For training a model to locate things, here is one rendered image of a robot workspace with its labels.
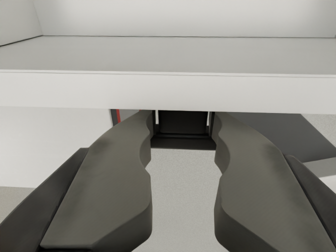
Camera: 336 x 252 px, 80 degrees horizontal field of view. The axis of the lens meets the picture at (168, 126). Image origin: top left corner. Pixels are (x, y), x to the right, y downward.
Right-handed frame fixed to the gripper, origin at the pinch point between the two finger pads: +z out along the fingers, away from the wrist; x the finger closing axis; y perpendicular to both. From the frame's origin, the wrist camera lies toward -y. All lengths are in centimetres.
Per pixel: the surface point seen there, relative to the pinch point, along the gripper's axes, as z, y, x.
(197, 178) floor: 90, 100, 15
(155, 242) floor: 90, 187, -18
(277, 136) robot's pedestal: 31.7, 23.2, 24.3
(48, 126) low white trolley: 14.5, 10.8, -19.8
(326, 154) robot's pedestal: 23.1, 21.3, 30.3
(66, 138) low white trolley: 14.5, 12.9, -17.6
